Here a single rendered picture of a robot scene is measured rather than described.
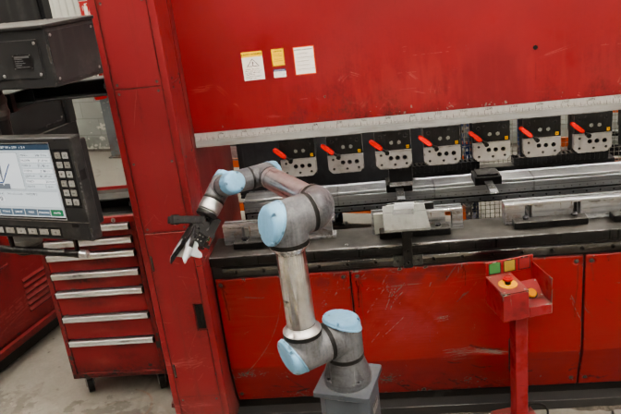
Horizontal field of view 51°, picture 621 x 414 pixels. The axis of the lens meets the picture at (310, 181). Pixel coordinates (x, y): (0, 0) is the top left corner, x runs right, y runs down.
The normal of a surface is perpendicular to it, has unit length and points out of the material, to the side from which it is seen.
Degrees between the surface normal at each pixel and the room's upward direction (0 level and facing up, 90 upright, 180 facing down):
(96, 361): 90
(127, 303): 90
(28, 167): 90
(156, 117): 90
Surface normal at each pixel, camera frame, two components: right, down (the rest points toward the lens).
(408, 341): -0.07, 0.33
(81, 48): 0.93, 0.01
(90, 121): -0.32, 0.34
